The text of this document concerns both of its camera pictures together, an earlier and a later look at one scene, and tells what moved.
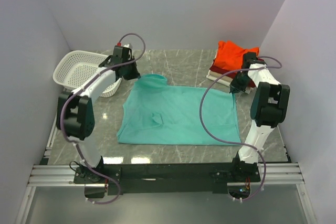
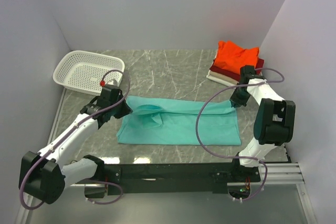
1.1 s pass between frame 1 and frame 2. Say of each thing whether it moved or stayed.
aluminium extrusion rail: stayed
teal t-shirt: moved
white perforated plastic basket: stayed
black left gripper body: moved
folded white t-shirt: stayed
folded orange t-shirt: stayed
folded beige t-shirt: stayed
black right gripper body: moved
